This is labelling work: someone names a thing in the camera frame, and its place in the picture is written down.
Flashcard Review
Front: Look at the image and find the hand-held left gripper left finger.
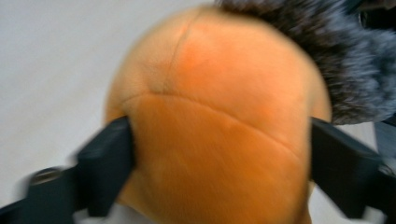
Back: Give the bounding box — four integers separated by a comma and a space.
76, 115, 136, 218

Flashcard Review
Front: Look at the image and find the orange plush toy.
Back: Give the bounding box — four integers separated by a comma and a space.
104, 4, 332, 224

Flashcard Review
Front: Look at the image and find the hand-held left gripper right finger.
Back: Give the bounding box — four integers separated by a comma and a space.
309, 116, 384, 219

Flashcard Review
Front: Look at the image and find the grey fluffy cloth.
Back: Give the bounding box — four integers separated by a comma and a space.
214, 0, 396, 125

